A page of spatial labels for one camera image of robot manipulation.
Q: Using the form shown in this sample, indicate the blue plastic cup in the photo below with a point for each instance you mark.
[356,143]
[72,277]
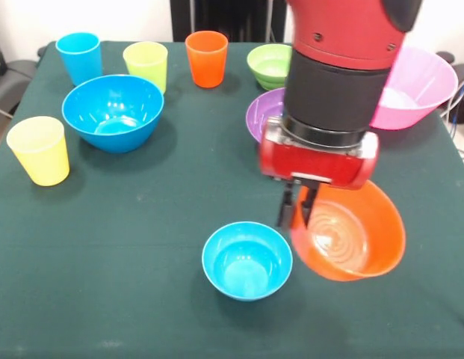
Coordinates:
[82,60]

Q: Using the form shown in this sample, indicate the purple plastic bowl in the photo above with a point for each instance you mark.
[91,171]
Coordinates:
[265,112]

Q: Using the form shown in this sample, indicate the dark green tablecloth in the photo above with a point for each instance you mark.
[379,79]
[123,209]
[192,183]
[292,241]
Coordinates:
[142,224]

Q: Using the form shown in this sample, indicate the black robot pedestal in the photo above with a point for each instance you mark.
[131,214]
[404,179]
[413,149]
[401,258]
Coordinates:
[231,18]

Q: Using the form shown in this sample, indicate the lime green plastic cup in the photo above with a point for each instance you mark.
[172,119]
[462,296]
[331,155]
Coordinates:
[145,63]

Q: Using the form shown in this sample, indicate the small green plastic bowl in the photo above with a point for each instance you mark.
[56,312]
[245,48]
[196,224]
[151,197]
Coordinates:
[269,67]

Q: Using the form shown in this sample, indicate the yellow plastic cup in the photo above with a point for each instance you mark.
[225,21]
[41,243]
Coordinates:
[41,157]

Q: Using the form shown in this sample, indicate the large blue plastic bowl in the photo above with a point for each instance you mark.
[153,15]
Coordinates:
[112,112]

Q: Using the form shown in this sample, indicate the small blue plastic bowl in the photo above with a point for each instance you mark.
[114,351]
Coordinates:
[246,265]

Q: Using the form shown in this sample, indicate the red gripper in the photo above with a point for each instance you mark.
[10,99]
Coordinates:
[317,162]

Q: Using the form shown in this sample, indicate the black chair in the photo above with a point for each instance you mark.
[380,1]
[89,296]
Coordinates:
[11,82]

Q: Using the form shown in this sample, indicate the orange plastic cup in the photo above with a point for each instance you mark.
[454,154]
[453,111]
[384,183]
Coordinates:
[206,63]

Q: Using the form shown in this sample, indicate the large pink plastic bowl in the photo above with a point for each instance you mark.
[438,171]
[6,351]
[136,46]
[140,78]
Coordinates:
[422,86]

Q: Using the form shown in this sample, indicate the orange plastic bowl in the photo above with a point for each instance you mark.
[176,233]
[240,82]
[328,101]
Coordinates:
[358,239]

